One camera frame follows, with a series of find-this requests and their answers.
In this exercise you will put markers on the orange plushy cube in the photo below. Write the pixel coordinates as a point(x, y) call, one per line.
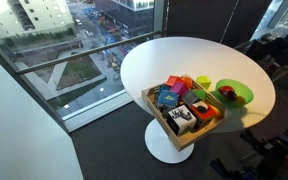
point(203, 112)

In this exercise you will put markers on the blue plush cube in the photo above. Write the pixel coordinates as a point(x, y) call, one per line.
point(168, 98)

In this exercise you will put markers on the red plush cube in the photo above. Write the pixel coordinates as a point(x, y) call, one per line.
point(172, 80)

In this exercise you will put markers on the magenta plush cube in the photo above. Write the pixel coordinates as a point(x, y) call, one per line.
point(179, 88)

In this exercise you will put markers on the grey plush cube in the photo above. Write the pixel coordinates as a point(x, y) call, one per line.
point(190, 98)

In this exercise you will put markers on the wooden crate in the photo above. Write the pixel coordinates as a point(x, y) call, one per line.
point(190, 135)

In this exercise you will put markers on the black and white plush cube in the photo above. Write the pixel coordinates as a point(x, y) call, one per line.
point(180, 118)

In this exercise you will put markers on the green cube in crate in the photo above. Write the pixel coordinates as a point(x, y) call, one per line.
point(200, 93)

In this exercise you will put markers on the lime green cube on table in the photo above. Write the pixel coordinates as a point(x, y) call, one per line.
point(204, 81)

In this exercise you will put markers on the orange ball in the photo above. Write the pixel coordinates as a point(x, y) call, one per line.
point(187, 81)

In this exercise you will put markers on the window handrail bar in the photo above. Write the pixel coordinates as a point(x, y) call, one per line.
point(92, 51)

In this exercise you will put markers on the red apple toy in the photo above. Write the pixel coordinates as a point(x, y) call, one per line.
point(228, 92)

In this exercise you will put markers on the green plastic bowl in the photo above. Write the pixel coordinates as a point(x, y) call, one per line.
point(240, 90)

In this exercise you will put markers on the yellow fruit in bowl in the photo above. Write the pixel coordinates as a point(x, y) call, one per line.
point(240, 100)

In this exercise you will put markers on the black equipment with orange clamp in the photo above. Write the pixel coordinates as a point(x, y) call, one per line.
point(274, 152)

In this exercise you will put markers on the round white pedestal table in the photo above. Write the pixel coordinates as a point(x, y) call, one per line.
point(151, 63)

